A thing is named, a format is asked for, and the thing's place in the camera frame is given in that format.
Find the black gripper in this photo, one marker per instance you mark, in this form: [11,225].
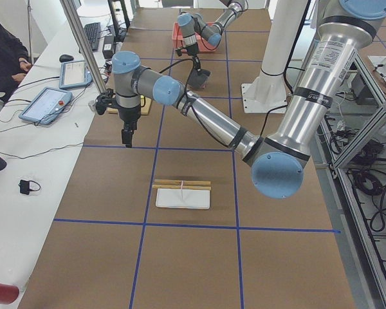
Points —
[128,116]
[196,65]

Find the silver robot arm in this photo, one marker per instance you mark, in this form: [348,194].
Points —
[277,161]
[191,25]

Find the pink plastic bin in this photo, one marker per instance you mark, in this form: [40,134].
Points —
[179,44]

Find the bamboo cutting board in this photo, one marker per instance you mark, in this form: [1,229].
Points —
[145,106]

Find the wooden stick front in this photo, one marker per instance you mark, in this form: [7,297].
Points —
[185,187]

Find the wooden stick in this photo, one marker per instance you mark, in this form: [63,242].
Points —
[185,187]
[179,183]

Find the white rectangular tray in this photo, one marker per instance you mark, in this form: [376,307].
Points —
[183,199]

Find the wooden stick rear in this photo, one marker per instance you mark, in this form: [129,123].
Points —
[179,183]

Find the teach pendant far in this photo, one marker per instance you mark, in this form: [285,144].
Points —
[74,74]

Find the teach pendant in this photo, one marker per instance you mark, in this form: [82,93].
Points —
[46,106]
[74,74]

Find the teach pendant near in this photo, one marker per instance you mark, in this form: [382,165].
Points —
[46,106]

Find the black power adapter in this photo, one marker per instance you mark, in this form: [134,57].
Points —
[109,46]

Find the black computer mouse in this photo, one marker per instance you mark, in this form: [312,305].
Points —
[66,58]

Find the black keyboard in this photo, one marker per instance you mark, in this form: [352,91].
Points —
[92,32]

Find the small black clip device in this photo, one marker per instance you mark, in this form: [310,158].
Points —
[28,186]

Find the seated person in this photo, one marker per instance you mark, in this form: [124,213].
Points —
[14,63]

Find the red cylinder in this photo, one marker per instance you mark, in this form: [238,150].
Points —
[8,293]

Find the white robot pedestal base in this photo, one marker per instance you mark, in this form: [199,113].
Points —
[268,90]

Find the aluminium frame post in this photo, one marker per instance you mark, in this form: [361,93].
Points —
[82,42]

